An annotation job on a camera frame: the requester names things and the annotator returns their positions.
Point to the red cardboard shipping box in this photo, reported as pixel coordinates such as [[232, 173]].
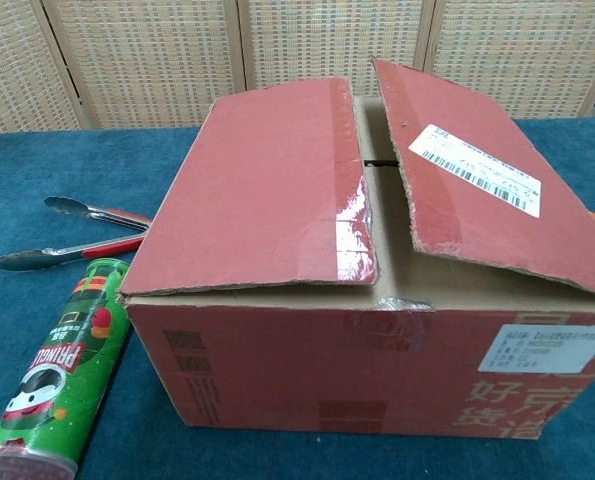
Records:
[[287, 360]]

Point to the woven rattan folding screen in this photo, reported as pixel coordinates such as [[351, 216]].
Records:
[[317, 50]]

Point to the metal tongs with red grips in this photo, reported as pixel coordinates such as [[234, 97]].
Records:
[[102, 216]]

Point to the blue felt table cover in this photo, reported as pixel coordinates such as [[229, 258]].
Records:
[[37, 165]]

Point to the green Pringles can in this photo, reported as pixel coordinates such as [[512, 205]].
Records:
[[62, 380]]

